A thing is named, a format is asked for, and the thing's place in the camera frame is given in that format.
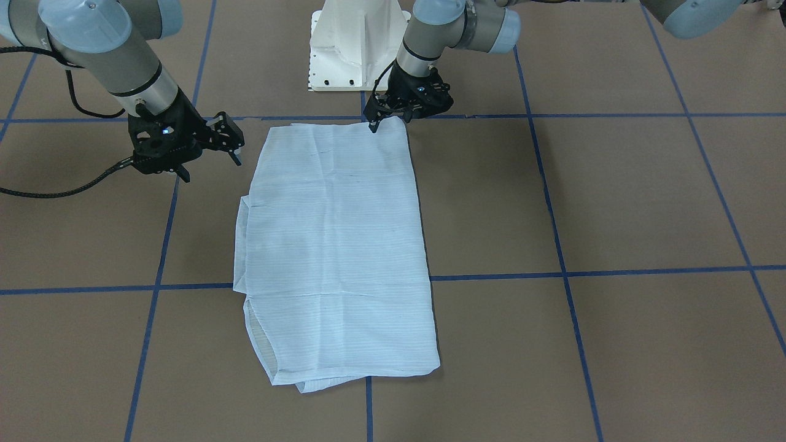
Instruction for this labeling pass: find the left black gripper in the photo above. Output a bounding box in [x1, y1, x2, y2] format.
[363, 60, 454, 134]

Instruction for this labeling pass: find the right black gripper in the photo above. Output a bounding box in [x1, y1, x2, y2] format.
[127, 91, 245, 184]

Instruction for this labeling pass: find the light blue button-up shirt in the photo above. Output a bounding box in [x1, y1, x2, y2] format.
[233, 117, 440, 394]

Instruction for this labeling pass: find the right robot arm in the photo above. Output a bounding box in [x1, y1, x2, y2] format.
[1, 1, 244, 182]

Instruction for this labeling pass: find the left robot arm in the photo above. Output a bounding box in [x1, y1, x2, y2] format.
[364, 1, 784, 131]

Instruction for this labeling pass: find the white central pedestal column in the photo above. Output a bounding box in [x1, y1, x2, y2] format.
[308, 1, 411, 92]

